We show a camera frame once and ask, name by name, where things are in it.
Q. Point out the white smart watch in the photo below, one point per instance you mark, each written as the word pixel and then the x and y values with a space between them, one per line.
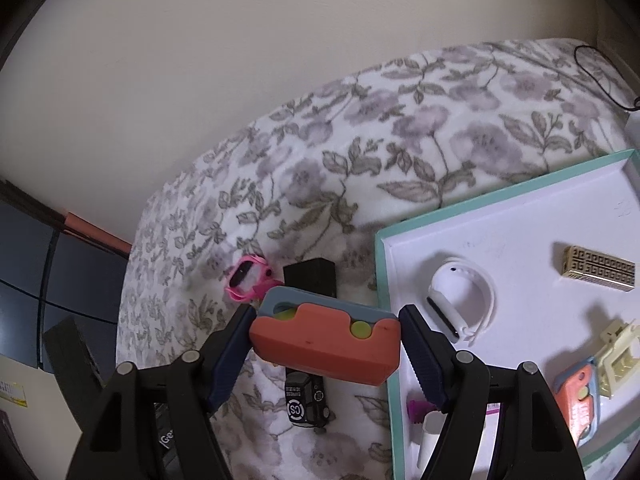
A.
pixel 463 297

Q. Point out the dark cabinet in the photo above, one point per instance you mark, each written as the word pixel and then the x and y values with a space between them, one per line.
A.
pixel 55 265

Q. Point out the white charger cube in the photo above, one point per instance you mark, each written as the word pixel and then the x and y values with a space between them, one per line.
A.
pixel 431 429

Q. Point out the small orange utility knife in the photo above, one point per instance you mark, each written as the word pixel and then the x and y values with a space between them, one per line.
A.
pixel 576 391

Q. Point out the purple lighter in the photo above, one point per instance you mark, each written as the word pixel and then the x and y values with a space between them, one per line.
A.
pixel 418 409

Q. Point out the teal white box tray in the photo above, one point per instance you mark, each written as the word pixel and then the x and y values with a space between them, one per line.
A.
pixel 518 235

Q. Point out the black power adapter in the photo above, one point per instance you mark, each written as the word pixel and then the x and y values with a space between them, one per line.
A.
pixel 317 275

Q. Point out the floral white blanket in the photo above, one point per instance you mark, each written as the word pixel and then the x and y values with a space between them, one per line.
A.
pixel 320 175

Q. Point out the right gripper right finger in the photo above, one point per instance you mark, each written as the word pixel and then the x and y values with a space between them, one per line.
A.
pixel 532 440

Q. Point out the white power strip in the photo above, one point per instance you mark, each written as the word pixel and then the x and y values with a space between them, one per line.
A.
pixel 632 129

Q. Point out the pink smart band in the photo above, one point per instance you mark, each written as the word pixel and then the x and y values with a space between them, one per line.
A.
pixel 250 279

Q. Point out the black toy car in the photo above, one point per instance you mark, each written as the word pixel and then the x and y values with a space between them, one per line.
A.
pixel 305 398

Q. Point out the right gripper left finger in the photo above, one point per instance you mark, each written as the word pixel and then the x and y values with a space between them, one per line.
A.
pixel 122 439

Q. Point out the cream hair claw clip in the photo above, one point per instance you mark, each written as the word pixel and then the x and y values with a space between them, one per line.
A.
pixel 614 361

